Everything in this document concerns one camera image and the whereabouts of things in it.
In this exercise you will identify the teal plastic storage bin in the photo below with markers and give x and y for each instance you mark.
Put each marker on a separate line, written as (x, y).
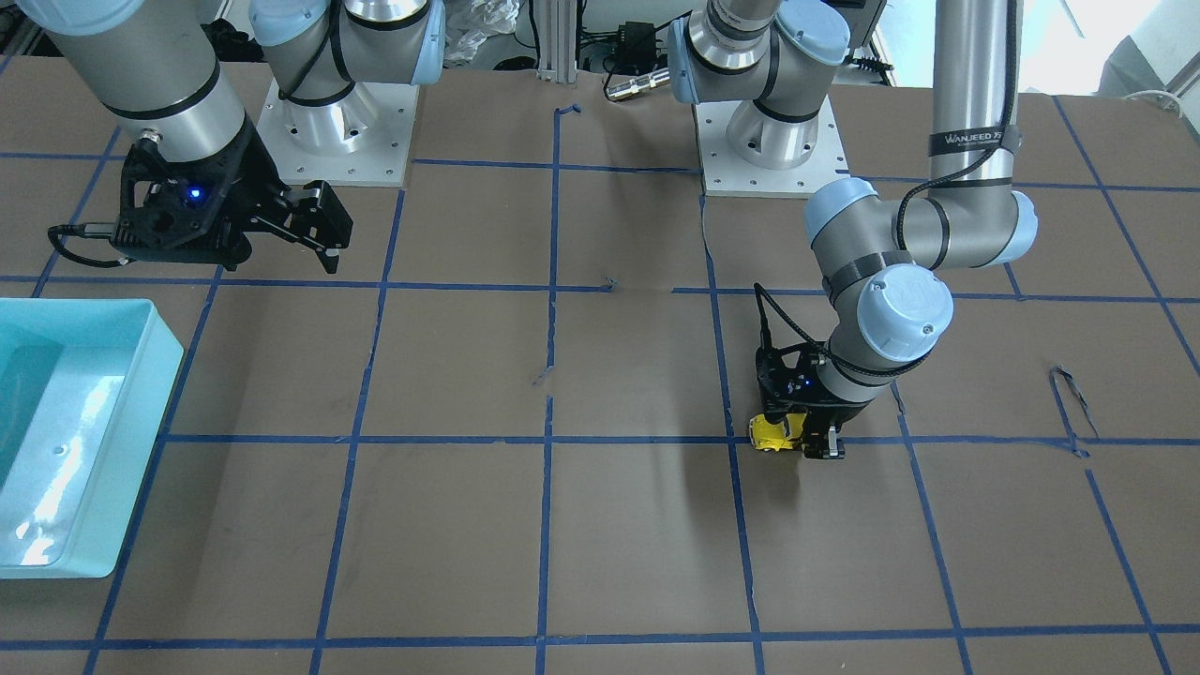
(85, 386)

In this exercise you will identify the black power adapter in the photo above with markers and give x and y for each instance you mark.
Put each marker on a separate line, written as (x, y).
(636, 41)

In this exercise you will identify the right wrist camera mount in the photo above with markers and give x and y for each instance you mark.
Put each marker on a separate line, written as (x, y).
(181, 212)

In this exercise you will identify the yellow beetle toy car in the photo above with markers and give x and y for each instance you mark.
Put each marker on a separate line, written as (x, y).
(783, 436)

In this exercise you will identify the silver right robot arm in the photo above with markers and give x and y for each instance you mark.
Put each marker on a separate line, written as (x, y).
(152, 65)

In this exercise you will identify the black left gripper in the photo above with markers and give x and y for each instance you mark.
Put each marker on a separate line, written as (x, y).
(849, 409)

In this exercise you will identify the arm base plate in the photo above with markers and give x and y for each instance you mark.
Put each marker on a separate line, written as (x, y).
(745, 154)
(361, 141)

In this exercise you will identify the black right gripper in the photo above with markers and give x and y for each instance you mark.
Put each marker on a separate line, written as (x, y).
(246, 175)

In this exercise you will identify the aluminium frame post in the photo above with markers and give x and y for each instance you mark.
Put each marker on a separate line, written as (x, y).
(556, 31)

